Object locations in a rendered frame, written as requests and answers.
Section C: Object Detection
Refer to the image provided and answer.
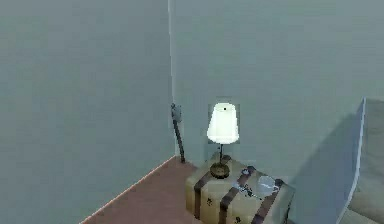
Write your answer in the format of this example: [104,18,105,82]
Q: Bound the beige pillow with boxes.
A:
[338,190,384,224]

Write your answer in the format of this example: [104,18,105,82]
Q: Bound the white shade table lamp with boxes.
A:
[206,102,240,180]

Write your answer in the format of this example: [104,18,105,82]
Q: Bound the small dark keys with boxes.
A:
[233,181,263,200]

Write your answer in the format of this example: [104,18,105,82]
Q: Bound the grey headed tool with handle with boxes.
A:
[170,102,186,164]

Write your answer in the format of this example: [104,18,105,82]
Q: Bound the beige trunk with brown straps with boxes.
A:
[185,155,296,224]

